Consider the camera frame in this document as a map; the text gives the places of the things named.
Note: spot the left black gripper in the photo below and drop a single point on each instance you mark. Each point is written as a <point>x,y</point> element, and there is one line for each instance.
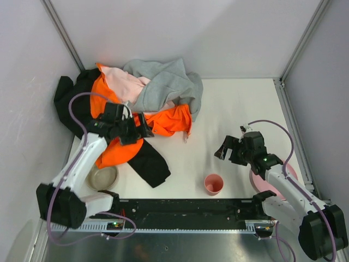
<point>134,129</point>

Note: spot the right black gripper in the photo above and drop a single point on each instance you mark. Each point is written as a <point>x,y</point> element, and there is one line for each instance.
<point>234,152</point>

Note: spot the orange jacket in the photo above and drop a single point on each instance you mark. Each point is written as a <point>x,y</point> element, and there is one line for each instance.
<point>120,86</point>

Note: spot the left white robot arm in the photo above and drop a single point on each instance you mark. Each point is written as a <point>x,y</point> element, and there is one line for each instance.
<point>60,201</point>

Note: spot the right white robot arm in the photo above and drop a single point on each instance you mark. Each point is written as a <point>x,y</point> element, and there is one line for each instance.
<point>320,228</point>

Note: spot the pink cup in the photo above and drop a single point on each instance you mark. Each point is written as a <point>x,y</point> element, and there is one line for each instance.
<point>213,184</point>

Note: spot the pink plate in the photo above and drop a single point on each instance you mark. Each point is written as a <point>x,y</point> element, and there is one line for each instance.
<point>260,185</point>

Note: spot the beige bowl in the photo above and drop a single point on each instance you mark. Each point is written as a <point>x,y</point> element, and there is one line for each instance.
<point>102,179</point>

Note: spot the black garment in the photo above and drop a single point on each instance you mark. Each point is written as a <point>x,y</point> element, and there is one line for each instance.
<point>149,164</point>

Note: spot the grey sweatshirt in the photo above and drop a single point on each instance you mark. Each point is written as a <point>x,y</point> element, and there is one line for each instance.
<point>169,82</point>

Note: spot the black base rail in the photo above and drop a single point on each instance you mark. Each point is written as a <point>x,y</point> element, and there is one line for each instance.
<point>189,210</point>

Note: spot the right aluminium table rail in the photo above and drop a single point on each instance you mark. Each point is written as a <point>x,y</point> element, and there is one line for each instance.
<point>299,150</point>

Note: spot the grey slotted cable duct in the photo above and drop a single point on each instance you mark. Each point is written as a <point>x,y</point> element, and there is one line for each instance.
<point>227,226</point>

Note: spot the left aluminium frame post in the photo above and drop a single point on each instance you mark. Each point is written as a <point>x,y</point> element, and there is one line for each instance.
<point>62,32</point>

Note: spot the aluminium frame post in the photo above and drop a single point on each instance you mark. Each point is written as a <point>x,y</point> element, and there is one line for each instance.
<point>305,38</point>
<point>62,32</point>

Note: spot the right aluminium frame post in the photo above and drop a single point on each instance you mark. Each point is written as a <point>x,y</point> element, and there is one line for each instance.
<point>305,38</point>

